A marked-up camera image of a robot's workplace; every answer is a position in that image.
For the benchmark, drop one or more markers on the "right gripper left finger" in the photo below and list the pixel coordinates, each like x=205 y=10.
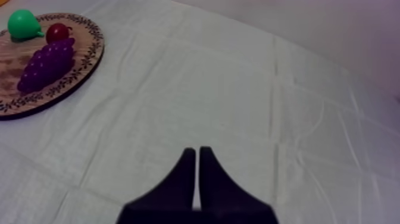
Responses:
x=175 y=194

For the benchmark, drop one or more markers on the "small red fruit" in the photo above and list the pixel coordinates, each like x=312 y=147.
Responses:
x=57 y=33

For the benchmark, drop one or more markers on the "purple toy grapes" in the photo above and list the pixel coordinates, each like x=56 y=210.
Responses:
x=47 y=67

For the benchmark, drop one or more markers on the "yellow plastic basket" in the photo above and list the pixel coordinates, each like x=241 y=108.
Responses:
x=3 y=2

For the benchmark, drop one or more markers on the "round wooden board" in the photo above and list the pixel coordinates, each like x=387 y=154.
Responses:
x=51 y=67

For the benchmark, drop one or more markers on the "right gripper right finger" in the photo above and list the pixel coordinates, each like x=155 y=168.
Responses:
x=225 y=197

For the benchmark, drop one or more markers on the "green toy pear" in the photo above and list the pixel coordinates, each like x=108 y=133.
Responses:
x=22 y=25

